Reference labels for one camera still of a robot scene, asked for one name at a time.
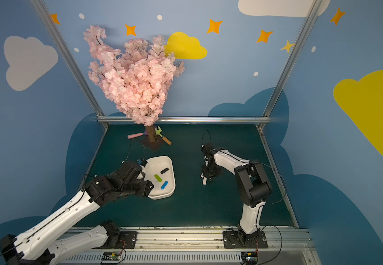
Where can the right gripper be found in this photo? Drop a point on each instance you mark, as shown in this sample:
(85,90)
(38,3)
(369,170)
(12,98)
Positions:
(206,168)

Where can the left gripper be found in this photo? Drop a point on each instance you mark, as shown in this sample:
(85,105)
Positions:
(144,187)

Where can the green orange toy tool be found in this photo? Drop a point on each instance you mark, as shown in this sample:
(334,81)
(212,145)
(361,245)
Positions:
(158,131)

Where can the left controller board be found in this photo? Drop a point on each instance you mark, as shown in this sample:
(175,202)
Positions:
(110,257)

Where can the pink cherry blossom tree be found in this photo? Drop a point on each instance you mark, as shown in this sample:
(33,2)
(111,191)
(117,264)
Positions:
(137,79)

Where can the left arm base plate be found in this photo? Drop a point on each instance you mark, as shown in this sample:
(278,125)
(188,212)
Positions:
(126,240)

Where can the controller board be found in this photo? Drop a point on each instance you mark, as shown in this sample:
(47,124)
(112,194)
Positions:
(110,257)
(249,258)

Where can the right controller board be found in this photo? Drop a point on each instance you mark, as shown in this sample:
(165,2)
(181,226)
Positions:
(249,258)

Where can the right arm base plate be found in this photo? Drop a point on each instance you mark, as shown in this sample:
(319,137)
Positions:
(238,239)

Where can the white storage box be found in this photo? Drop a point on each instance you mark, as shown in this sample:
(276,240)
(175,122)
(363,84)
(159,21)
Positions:
(154,166)

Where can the green table mat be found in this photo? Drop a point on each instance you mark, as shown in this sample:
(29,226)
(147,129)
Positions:
(193,203)

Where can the pink marker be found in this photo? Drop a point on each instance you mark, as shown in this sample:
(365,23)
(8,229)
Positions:
(132,136)

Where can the green usb drive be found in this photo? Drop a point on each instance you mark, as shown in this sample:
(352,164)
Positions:
(158,178)

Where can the aluminium frame rail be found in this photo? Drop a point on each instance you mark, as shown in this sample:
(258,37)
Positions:
(186,120)

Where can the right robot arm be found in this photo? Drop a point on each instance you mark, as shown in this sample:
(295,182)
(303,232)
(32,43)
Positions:
(252,181)

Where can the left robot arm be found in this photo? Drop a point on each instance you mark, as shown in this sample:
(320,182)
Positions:
(41,245)

